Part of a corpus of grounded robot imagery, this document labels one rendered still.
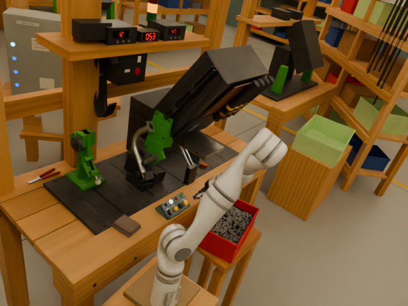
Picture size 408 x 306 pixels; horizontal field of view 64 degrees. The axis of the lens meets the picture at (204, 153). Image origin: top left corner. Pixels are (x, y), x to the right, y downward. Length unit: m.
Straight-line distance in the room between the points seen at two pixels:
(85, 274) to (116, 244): 0.17
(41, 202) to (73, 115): 0.43
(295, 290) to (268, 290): 0.21
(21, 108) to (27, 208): 0.44
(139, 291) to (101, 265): 0.18
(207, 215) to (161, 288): 0.32
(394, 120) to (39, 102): 3.31
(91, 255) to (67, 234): 0.17
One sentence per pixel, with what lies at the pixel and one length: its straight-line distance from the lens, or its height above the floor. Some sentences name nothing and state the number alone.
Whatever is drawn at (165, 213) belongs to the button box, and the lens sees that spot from 1.54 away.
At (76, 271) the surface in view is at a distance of 1.35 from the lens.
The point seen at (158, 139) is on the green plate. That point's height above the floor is 1.15.
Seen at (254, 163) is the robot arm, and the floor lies 1.40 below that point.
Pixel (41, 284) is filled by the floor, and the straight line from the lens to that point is 2.46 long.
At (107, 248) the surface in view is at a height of 0.90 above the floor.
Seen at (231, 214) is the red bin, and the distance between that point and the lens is 1.70.
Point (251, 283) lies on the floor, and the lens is 2.61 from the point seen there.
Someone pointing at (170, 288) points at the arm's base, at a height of 1.00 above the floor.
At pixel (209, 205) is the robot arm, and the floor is 1.32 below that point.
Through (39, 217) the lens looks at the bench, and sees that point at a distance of 1.59.
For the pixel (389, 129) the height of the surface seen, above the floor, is 0.78.
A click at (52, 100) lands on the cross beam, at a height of 1.24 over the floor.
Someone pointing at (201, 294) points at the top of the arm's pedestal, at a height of 0.85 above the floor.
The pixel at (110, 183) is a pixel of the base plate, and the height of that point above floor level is 0.90.
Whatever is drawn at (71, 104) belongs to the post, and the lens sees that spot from 1.68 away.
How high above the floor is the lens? 1.97
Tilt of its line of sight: 31 degrees down
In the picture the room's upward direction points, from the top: 13 degrees clockwise
